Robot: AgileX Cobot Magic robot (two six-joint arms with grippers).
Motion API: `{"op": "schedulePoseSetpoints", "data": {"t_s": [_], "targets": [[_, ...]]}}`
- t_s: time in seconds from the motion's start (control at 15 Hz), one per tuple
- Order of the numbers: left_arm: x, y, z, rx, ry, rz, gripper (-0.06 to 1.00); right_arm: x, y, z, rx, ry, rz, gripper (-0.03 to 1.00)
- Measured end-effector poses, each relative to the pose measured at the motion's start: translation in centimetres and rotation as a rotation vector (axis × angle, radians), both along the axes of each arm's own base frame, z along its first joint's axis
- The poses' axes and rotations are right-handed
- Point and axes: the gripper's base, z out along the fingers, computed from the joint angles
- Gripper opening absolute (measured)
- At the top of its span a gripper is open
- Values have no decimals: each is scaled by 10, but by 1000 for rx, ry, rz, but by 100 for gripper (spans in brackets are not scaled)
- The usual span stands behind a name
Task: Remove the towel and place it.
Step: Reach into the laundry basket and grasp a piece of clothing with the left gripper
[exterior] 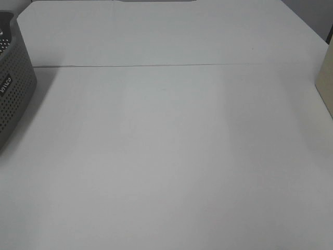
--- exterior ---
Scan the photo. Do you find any grey perforated plastic basket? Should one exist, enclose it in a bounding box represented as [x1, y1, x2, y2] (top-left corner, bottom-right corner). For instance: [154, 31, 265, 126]
[1, 10, 37, 148]

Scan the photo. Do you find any beige box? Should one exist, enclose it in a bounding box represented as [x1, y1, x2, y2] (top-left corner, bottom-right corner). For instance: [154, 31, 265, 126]
[315, 40, 333, 117]

